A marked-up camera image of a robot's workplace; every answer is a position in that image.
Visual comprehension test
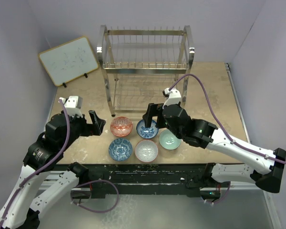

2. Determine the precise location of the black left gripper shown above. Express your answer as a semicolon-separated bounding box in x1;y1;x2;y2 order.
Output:
60;109;105;150

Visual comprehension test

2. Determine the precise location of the blue floral bowl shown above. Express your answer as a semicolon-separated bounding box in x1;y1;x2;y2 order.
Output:
136;119;159;139

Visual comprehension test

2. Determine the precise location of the red zigzag patterned bowl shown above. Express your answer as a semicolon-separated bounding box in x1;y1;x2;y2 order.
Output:
110;116;133;137

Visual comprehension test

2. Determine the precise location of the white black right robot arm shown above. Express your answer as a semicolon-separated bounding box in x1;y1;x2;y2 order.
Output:
143;103;286;193

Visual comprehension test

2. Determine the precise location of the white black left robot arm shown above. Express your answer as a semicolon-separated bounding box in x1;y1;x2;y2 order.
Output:
0;111;106;229

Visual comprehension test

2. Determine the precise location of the stainless steel dish rack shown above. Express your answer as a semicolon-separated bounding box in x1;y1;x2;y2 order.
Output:
96;25;195;116

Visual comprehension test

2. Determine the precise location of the light green celadon bowl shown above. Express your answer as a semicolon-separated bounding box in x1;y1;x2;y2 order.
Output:
159;129;182;150

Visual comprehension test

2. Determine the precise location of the blue patterned bowl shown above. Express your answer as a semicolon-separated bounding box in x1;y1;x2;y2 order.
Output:
108;138;133;161

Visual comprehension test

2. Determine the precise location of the white red rimmed bowl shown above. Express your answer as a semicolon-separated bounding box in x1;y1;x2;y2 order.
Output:
135;140;158;163

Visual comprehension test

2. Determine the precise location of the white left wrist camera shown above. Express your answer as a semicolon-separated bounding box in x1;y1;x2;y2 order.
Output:
59;96;83;118

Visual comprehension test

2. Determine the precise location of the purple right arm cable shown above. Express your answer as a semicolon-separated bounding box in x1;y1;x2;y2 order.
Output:
169;73;286;166

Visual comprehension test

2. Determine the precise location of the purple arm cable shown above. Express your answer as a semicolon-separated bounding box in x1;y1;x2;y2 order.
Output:
169;73;286;166
0;99;71;229

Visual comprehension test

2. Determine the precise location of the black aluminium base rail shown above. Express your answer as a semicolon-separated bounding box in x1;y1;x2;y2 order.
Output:
38;163;258;198

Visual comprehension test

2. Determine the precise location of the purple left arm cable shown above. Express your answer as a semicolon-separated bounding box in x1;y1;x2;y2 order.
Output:
0;99;71;229

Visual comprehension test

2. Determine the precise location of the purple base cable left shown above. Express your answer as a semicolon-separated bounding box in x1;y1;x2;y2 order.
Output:
70;179;120;213

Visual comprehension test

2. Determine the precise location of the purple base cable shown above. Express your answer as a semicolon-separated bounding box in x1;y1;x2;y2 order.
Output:
204;181;231;205
70;179;120;213

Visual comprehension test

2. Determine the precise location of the small whiteboard yellow frame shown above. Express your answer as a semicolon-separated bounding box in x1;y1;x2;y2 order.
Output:
39;36;99;87

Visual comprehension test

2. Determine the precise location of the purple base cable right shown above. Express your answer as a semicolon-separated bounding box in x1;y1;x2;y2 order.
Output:
204;181;231;205

